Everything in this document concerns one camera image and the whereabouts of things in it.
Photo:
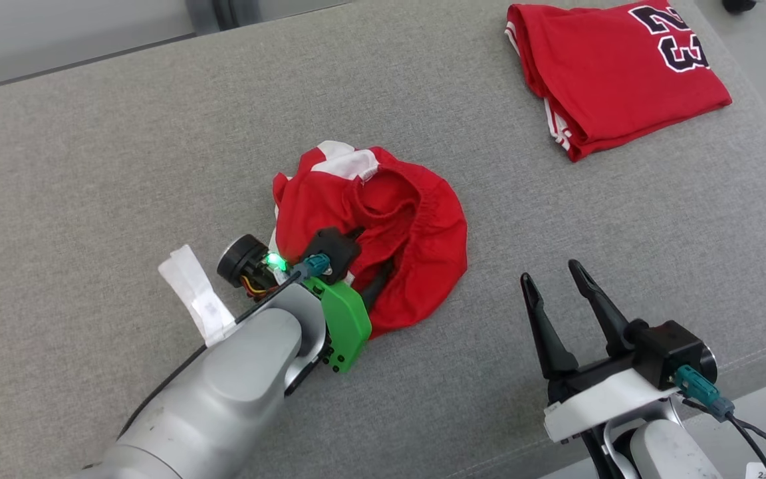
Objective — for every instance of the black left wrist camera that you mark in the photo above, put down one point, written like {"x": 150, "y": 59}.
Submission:
{"x": 333, "y": 249}

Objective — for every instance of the teal right camera connector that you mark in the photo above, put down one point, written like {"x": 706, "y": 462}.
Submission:
{"x": 699, "y": 389}

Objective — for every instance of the black castor wheel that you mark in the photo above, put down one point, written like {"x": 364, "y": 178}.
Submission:
{"x": 739, "y": 5}

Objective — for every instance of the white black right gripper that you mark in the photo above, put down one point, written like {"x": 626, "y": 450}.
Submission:
{"x": 596, "y": 402}

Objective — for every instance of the teal camera connector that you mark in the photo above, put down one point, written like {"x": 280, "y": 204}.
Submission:
{"x": 699, "y": 389}
{"x": 313, "y": 266}

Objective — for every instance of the red white basketball jersey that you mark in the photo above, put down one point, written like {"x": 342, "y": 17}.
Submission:
{"x": 609, "y": 73}

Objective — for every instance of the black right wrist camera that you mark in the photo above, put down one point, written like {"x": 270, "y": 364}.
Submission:
{"x": 669, "y": 352}

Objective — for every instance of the teal left camera connector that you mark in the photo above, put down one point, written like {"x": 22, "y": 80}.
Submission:
{"x": 313, "y": 266}

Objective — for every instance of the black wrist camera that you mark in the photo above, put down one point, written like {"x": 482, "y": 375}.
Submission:
{"x": 333, "y": 249}
{"x": 669, "y": 352}

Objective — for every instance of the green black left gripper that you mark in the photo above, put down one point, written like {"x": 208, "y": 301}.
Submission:
{"x": 346, "y": 326}

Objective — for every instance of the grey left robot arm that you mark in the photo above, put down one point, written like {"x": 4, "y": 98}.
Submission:
{"x": 210, "y": 399}

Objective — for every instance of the red white basketball shorts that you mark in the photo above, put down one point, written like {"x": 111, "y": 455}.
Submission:
{"x": 423, "y": 233}

